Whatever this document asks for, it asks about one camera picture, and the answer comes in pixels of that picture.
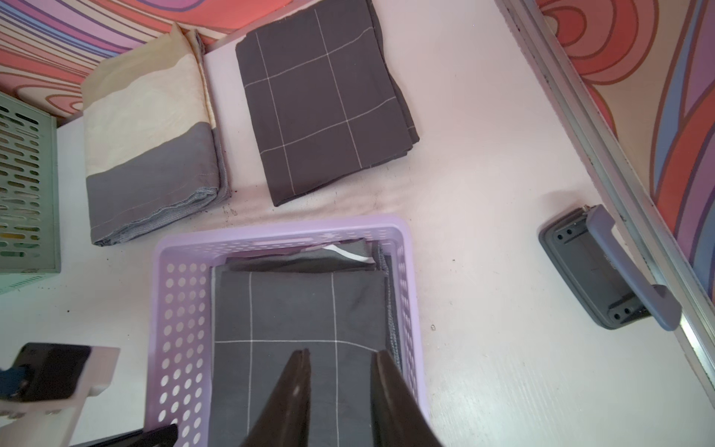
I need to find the dark grid folded pillowcase back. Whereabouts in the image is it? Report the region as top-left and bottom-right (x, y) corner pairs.
(236, 0), (420, 206)

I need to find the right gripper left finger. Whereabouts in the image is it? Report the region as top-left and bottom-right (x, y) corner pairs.
(241, 349), (312, 447)

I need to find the purple plastic basket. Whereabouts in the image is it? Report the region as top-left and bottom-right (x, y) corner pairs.
(144, 214), (429, 446)

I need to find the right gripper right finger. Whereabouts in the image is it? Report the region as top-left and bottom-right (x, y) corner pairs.
(371, 350), (441, 447)

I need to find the dark grid pillowcase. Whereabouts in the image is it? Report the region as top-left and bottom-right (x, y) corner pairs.
(236, 0), (420, 206)
(208, 270), (387, 446)

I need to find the beige grey folded pillowcase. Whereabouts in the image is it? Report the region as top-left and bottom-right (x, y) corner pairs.
(81, 25), (230, 247)

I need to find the green file organizer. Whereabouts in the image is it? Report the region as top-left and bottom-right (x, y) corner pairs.
(1, 93), (61, 294)

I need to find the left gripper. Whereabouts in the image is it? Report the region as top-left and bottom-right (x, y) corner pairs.
(0, 342), (179, 447)

